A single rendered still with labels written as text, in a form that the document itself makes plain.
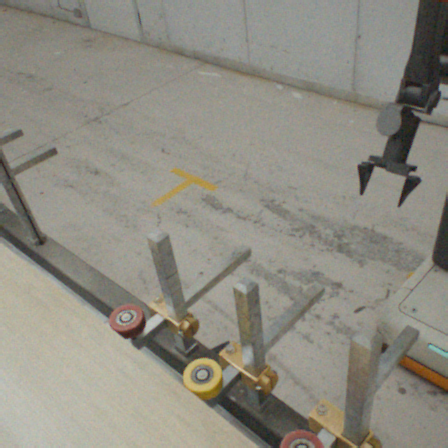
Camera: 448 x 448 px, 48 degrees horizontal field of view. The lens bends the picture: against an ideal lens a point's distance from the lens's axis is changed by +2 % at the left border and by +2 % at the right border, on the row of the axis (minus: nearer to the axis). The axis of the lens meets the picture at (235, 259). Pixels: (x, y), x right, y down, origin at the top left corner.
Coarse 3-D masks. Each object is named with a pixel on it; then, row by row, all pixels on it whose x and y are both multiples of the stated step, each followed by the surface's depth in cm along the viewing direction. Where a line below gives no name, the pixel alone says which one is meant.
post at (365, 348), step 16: (368, 336) 75; (352, 352) 78; (368, 352) 75; (352, 368) 80; (368, 368) 77; (352, 384) 83; (368, 384) 81; (352, 400) 86; (368, 400) 85; (352, 416) 89; (368, 416) 90; (352, 432) 92
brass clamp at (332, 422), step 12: (336, 408) 100; (312, 420) 99; (324, 420) 98; (336, 420) 98; (336, 432) 96; (372, 432) 95; (336, 444) 98; (348, 444) 94; (360, 444) 94; (372, 444) 94
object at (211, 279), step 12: (240, 252) 140; (228, 264) 137; (240, 264) 140; (204, 276) 134; (216, 276) 134; (192, 288) 131; (204, 288) 132; (192, 300) 130; (156, 324) 123; (144, 336) 121
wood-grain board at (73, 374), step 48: (0, 288) 127; (48, 288) 126; (0, 336) 116; (48, 336) 114; (96, 336) 113; (0, 384) 106; (48, 384) 105; (96, 384) 103; (144, 384) 102; (0, 432) 98; (48, 432) 97; (96, 432) 96; (144, 432) 95; (192, 432) 94; (240, 432) 93
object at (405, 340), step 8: (408, 328) 113; (400, 336) 112; (408, 336) 112; (416, 336) 112; (392, 344) 111; (400, 344) 110; (408, 344) 110; (392, 352) 109; (400, 352) 109; (384, 360) 108; (392, 360) 108; (400, 360) 110; (384, 368) 106; (392, 368) 108; (384, 376) 105; (376, 384) 104; (344, 408) 100; (320, 432) 97; (328, 432) 97; (328, 440) 96
